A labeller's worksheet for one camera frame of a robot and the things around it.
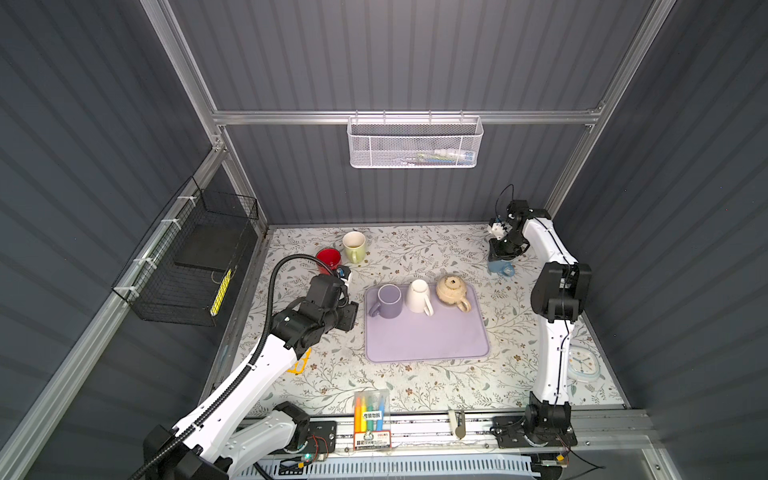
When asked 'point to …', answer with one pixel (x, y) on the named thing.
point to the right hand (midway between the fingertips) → (498, 258)
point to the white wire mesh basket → (408, 142)
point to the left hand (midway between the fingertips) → (346, 304)
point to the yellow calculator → (298, 367)
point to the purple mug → (389, 302)
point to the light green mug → (355, 246)
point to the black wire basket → (177, 276)
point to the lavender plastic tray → (447, 334)
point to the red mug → (332, 257)
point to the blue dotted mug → (505, 267)
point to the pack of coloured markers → (372, 426)
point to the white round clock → (583, 363)
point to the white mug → (417, 298)
